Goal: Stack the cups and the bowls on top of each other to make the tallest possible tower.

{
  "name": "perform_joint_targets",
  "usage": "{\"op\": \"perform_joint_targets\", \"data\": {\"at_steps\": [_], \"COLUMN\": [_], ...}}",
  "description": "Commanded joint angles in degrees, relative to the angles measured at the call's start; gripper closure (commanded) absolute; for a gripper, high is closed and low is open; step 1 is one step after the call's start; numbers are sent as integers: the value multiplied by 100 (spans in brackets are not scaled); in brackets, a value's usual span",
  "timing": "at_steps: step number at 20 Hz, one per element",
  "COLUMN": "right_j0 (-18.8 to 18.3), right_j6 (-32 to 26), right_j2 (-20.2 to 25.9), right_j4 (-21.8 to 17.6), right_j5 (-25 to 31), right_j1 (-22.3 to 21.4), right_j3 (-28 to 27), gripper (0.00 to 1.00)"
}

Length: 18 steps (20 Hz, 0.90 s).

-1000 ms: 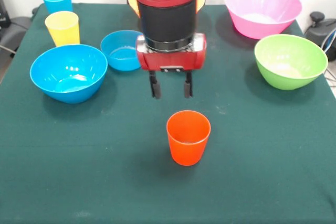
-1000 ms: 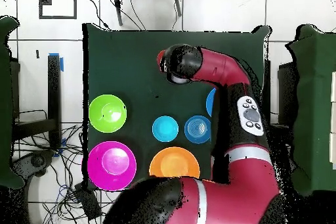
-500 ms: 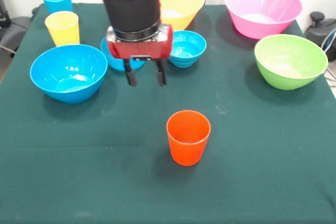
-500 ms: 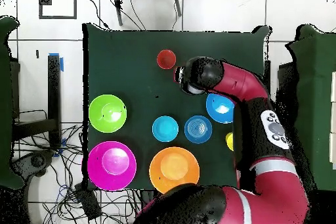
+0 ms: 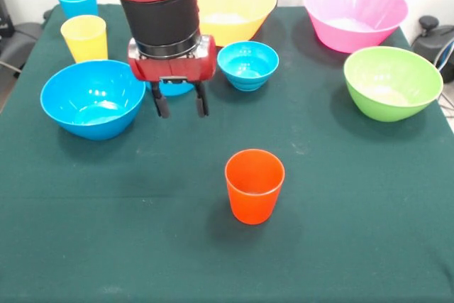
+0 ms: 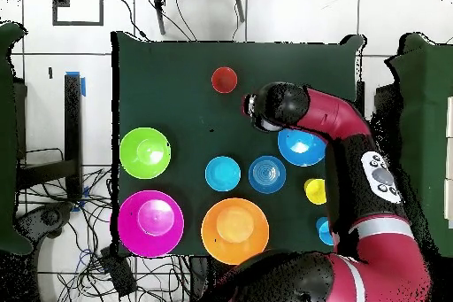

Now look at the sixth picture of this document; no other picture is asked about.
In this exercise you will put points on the red-orange plastic cup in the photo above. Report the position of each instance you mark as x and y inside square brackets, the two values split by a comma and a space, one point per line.
[224, 80]

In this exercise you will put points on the large blue plastic bowl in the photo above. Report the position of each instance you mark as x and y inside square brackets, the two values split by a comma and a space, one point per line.
[300, 149]

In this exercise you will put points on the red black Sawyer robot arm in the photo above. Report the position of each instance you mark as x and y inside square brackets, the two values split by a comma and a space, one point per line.
[336, 117]

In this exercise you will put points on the white boxes stack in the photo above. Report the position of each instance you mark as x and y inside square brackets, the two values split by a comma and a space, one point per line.
[449, 117]

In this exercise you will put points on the dark green tablecloth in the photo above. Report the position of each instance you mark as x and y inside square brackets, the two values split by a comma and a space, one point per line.
[177, 86]

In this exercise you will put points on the medium translucent blue bowl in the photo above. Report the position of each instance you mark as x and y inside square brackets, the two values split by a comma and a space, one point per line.
[267, 174]

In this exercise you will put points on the small cyan plastic bowl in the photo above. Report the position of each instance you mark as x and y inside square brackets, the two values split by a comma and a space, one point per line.
[223, 174]

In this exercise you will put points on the yellow plastic cup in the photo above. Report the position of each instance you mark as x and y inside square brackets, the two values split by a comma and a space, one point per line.
[315, 191]

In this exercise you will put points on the lime green plastic bowl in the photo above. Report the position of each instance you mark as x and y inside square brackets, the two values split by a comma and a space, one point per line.
[132, 153]

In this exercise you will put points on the orange plastic bowl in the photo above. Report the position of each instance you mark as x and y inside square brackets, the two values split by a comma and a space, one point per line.
[235, 231]

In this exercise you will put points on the light blue plastic cup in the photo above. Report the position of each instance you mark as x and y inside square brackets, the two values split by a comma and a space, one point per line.
[324, 233]

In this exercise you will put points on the magenta pink plastic bowl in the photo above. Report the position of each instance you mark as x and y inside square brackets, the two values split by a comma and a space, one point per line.
[152, 224]

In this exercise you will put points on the blue tape strip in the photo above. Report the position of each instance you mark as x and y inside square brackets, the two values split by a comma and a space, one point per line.
[83, 86]

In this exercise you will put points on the green cloth covered side table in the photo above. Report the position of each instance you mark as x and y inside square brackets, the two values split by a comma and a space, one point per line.
[7, 139]
[424, 68]

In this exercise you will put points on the black power brick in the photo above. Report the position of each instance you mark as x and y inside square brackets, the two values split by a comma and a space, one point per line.
[118, 273]

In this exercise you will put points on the black metal table frame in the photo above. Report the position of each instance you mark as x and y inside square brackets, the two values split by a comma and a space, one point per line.
[360, 89]
[73, 121]

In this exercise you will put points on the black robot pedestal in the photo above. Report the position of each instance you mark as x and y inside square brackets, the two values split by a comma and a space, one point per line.
[200, 277]

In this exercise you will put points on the gray pedestal foot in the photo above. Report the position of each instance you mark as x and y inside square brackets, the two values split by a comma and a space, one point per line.
[49, 217]

